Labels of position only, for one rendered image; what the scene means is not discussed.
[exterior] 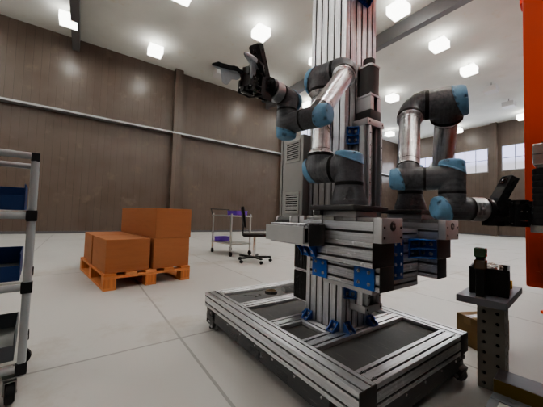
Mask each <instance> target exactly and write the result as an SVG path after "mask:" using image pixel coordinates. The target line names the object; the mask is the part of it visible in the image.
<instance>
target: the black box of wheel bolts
mask: <svg viewBox="0 0 543 407"><path fill-rule="evenodd" d="M469 291H470V292H474V293H476V269H474V262H473V263H472V264H471V265H470V266H469ZM486 295H488V296H497V297H503V298H508V299H509V296H510V266H507V265H499V264H495V263H490V262H489V263H487V269H486Z"/></svg>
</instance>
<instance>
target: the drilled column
mask: <svg viewBox="0 0 543 407"><path fill-rule="evenodd" d="M477 332H478V386H480V387H483V388H486V389H488V390H491V391H492V392H493V391H494V387H493V379H494V377H495V375H496V373H497V371H498V370H499V369H502V370H504V371H509V333H508V310H507V311H503V310H498V309H494V308H487V307H484V306H480V305H477ZM482 381H484V383H483V382H482Z"/></svg>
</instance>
